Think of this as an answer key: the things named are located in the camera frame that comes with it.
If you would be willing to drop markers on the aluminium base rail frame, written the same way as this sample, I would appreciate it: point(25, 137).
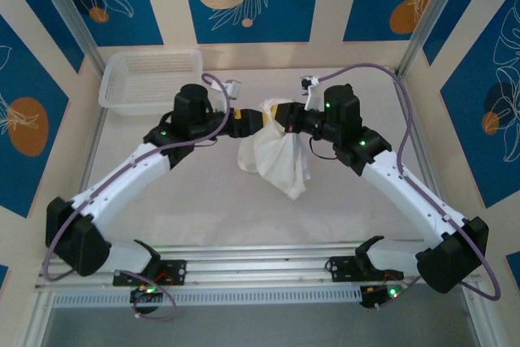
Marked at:
point(252, 265)

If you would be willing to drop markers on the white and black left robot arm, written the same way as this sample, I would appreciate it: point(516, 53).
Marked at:
point(122, 180)

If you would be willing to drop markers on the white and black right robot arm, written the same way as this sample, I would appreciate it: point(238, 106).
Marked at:
point(410, 196)

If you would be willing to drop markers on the aluminium frame post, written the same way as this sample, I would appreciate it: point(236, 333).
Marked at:
point(431, 9)
point(67, 9)

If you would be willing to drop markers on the aluminium table side rail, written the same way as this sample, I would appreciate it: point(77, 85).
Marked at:
point(96, 131)
point(404, 99)

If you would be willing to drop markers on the white t-shirt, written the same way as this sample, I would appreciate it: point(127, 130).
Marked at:
point(280, 160)

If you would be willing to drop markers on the white plastic mesh basket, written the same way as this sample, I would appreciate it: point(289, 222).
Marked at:
point(138, 79)

